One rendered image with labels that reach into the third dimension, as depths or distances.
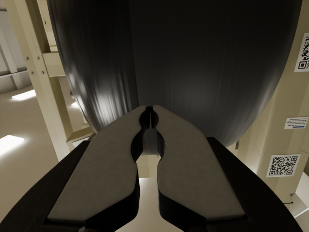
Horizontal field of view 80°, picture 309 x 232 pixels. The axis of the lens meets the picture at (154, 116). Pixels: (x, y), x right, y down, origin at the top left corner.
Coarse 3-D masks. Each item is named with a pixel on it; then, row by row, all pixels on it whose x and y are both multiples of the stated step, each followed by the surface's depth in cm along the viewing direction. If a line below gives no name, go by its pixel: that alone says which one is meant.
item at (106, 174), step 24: (120, 120) 10; (144, 120) 12; (96, 144) 9; (120, 144) 9; (96, 168) 8; (120, 168) 7; (72, 192) 7; (96, 192) 7; (120, 192) 7; (48, 216) 6; (72, 216) 6; (96, 216) 6; (120, 216) 7
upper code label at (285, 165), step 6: (276, 156) 48; (282, 156) 48; (288, 156) 48; (294, 156) 48; (270, 162) 49; (276, 162) 49; (282, 162) 49; (288, 162) 49; (294, 162) 49; (270, 168) 50; (276, 168) 50; (282, 168) 50; (288, 168) 50; (294, 168) 50; (270, 174) 51; (276, 174) 51; (282, 174) 51; (288, 174) 51
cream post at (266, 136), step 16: (304, 0) 34; (304, 16) 35; (304, 32) 36; (288, 64) 38; (288, 80) 40; (304, 80) 40; (272, 96) 42; (288, 96) 41; (304, 96) 41; (272, 112) 43; (288, 112) 43; (304, 112) 43; (256, 128) 50; (272, 128) 45; (304, 128) 45; (240, 144) 60; (256, 144) 50; (272, 144) 47; (288, 144) 47; (304, 144) 47; (240, 160) 61; (256, 160) 51; (304, 160) 49; (288, 176) 51; (288, 192) 54; (288, 208) 57
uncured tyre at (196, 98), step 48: (48, 0) 20; (96, 0) 17; (144, 0) 17; (192, 0) 17; (240, 0) 17; (288, 0) 18; (96, 48) 19; (144, 48) 19; (192, 48) 19; (240, 48) 19; (288, 48) 22; (96, 96) 22; (144, 96) 21; (192, 96) 22; (240, 96) 22; (144, 144) 29
